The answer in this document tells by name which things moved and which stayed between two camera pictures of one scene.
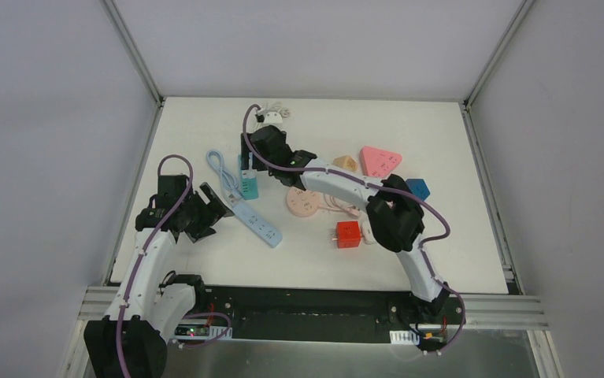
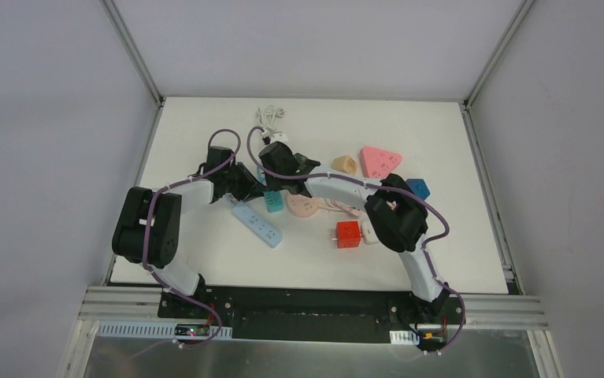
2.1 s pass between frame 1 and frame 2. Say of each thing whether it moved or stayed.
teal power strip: moved
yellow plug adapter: stayed
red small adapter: stayed
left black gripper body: moved
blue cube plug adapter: stayed
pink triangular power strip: stayed
